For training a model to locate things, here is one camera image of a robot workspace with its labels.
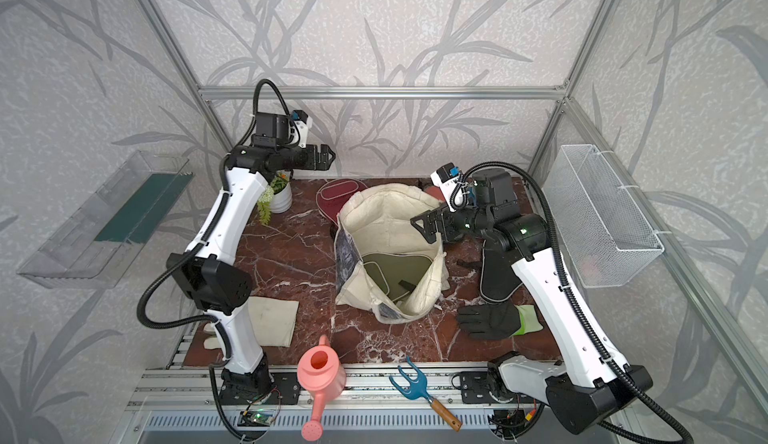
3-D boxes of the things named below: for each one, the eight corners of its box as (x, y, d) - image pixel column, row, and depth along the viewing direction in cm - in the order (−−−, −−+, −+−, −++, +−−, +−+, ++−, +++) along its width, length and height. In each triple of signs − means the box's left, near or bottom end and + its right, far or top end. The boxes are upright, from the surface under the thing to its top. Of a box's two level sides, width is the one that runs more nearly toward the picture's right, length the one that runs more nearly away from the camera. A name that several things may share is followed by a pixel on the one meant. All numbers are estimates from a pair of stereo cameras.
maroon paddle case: (305, 209, 113) (302, 200, 109) (333, 179, 123) (331, 170, 119) (337, 223, 108) (334, 214, 105) (363, 190, 119) (362, 181, 115)
